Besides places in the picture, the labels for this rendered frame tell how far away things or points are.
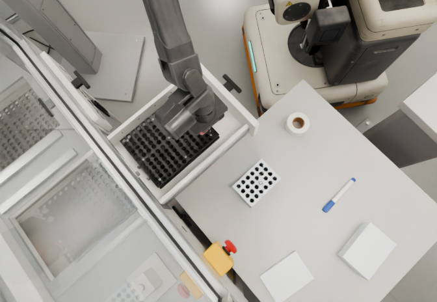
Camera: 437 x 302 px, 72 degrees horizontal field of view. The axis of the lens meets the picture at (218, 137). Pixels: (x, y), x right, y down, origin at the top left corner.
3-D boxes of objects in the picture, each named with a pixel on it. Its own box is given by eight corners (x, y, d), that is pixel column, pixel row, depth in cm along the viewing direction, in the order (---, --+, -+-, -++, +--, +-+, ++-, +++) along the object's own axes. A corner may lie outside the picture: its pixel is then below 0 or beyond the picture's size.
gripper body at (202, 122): (179, 118, 74) (175, 107, 67) (211, 92, 75) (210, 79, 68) (196, 137, 73) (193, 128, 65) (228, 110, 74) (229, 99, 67)
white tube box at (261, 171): (260, 160, 96) (261, 158, 92) (279, 179, 94) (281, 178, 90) (232, 187, 94) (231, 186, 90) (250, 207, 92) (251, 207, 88)
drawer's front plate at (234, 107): (195, 70, 98) (190, 53, 88) (257, 133, 92) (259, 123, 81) (191, 73, 98) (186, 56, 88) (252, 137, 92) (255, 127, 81)
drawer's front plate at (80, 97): (63, 67, 101) (43, 49, 91) (113, 128, 95) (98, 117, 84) (58, 70, 101) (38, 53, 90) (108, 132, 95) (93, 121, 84)
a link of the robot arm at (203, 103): (219, 92, 61) (199, 75, 62) (194, 116, 60) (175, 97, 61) (220, 105, 68) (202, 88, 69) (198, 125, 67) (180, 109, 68)
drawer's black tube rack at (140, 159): (183, 99, 94) (179, 91, 88) (220, 140, 90) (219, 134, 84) (127, 146, 91) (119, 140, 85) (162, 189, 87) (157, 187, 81)
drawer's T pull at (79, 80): (77, 71, 92) (75, 68, 90) (91, 87, 90) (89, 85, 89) (67, 78, 91) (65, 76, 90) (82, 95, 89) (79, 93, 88)
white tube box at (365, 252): (363, 221, 90) (370, 221, 84) (387, 243, 88) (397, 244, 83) (336, 254, 88) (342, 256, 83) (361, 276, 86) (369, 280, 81)
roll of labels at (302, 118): (295, 140, 97) (297, 138, 93) (280, 125, 98) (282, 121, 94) (311, 127, 98) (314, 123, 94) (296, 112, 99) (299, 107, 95)
